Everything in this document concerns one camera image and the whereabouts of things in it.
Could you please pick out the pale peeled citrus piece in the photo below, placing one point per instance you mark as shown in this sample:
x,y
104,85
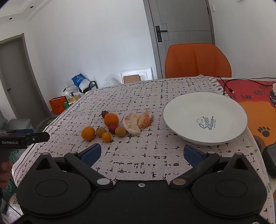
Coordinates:
x,y
131,125

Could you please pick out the white plastic bag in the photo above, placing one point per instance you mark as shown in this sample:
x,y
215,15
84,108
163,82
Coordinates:
x,y
71,89

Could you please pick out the orange paper bag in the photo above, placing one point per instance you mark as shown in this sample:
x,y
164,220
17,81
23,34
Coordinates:
x,y
57,105

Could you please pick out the grey interior door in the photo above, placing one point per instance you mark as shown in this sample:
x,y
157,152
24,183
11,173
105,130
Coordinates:
x,y
17,75

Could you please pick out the grey sofa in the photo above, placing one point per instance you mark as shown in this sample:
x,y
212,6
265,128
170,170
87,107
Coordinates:
x,y
17,123

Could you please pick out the white framed board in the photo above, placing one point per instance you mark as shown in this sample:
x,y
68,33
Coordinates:
x,y
146,72

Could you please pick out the white printed plate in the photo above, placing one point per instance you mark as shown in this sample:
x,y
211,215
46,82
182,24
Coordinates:
x,y
187,114

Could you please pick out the medium orange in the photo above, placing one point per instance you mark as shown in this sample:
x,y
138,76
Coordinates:
x,y
88,133

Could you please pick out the orange red printed mat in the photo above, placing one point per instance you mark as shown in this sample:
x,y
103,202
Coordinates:
x,y
254,107

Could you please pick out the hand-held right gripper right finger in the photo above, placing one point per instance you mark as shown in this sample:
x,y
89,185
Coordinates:
x,y
191,155

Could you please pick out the cardboard box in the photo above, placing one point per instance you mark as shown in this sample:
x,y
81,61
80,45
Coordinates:
x,y
131,78

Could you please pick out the clear plastic bag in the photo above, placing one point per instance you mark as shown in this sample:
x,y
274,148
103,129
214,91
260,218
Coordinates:
x,y
13,211

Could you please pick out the bright red plum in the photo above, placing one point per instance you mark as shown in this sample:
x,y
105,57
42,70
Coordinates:
x,y
112,129

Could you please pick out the dark grey device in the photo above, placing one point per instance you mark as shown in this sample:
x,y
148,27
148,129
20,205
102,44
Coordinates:
x,y
270,158

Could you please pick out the orange chair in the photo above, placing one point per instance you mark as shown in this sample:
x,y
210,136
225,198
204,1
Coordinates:
x,y
194,62

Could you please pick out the small brownish round fruit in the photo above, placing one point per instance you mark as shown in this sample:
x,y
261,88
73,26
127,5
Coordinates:
x,y
100,131
120,131

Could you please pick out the yellow object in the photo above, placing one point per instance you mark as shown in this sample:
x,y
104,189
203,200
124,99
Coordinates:
x,y
74,99

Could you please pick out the peeled orange segment cluster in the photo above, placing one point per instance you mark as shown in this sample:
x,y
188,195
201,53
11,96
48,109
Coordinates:
x,y
145,119

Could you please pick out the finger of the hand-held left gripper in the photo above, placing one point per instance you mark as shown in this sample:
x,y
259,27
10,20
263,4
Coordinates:
x,y
27,131
38,137

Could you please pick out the black metal rack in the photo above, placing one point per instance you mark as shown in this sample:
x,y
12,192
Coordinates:
x,y
93,85

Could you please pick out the dark red plum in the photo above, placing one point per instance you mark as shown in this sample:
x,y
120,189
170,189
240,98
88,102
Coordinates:
x,y
105,113

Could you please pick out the blue white bag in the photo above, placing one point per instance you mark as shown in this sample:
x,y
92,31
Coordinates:
x,y
80,81

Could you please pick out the small kumquat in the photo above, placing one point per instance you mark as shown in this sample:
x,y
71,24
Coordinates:
x,y
106,137

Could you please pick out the person's left hand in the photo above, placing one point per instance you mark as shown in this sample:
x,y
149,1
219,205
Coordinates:
x,y
5,166

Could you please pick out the large orange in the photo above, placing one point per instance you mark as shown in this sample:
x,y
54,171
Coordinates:
x,y
111,119

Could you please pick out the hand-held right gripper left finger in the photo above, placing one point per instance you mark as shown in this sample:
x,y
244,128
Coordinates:
x,y
93,153

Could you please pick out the white black patterned tablecloth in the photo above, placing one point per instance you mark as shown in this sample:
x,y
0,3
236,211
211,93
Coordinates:
x,y
151,97

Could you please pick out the white charger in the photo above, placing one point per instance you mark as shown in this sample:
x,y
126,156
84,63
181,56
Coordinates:
x,y
274,89

